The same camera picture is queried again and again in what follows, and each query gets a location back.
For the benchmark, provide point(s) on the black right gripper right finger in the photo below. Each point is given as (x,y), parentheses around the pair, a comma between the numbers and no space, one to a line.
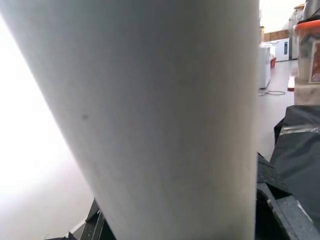
(272,212)

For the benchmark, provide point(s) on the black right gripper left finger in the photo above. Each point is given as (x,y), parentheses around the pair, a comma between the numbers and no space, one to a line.
(96,225)

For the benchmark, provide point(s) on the white plastic table leg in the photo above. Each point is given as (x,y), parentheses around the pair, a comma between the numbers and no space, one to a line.
(150,112)

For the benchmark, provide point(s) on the black plastic table cloth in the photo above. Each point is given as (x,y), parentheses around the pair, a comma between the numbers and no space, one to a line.
(302,165)

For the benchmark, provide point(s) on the beige cloth cover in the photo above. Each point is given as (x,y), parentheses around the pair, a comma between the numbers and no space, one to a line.
(307,92)

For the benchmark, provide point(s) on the red white floor item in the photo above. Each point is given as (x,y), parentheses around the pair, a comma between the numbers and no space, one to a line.
(291,83)

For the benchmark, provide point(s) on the white appliance cabinet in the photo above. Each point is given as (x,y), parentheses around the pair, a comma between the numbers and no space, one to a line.
(265,65)

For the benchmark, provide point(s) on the clear storage box orange lid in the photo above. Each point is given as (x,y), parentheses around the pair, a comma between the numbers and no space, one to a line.
(307,50)

